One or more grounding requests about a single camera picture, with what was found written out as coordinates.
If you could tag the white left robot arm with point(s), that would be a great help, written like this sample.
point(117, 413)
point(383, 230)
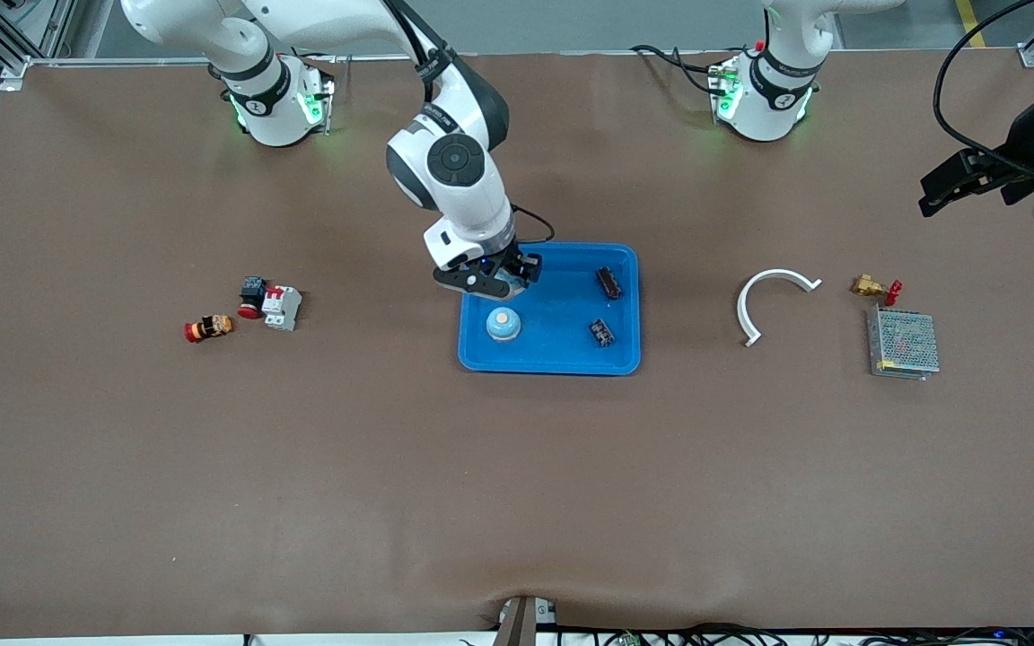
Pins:
point(764, 108)

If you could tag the blue plastic tray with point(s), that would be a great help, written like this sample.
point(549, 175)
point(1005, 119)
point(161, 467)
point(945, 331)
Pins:
point(562, 314)

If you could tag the blue bell cream button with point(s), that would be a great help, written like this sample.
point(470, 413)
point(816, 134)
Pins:
point(518, 286)
point(503, 325)

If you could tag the metal mesh power supply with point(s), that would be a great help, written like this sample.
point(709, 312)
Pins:
point(905, 343)

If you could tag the black emergency stop button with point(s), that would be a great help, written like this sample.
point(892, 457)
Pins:
point(253, 292)

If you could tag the small dark electrolytic capacitor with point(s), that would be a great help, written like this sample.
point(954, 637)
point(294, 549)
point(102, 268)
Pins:
point(601, 333)

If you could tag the red orange push button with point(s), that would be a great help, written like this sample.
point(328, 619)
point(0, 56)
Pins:
point(210, 328)

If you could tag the metal table edge bracket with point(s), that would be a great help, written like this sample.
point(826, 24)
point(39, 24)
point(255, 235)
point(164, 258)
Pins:
point(521, 624)

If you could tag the white red circuit breaker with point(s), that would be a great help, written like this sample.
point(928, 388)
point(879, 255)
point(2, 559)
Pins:
point(282, 307)

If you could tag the large dark electrolytic capacitor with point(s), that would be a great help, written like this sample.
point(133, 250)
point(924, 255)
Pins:
point(608, 282)

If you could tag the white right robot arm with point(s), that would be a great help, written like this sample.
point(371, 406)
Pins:
point(454, 161)

